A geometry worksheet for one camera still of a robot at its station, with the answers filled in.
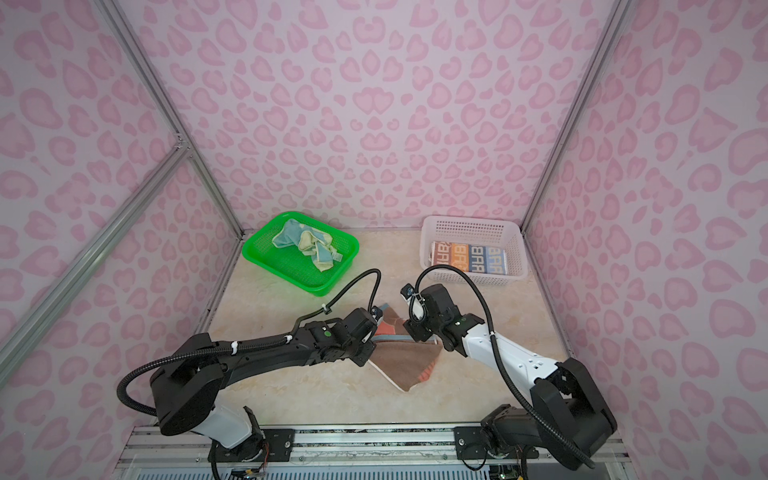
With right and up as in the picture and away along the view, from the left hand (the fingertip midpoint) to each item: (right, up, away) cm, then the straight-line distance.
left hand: (374, 346), depth 84 cm
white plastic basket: (+45, +33, +26) cm, 62 cm away
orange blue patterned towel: (+32, +25, +23) cm, 47 cm away
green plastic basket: (-33, +22, +26) cm, 47 cm away
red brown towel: (+9, -4, 0) cm, 10 cm away
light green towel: (-25, +31, +25) cm, 47 cm away
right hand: (+12, +10, +2) cm, 15 cm away
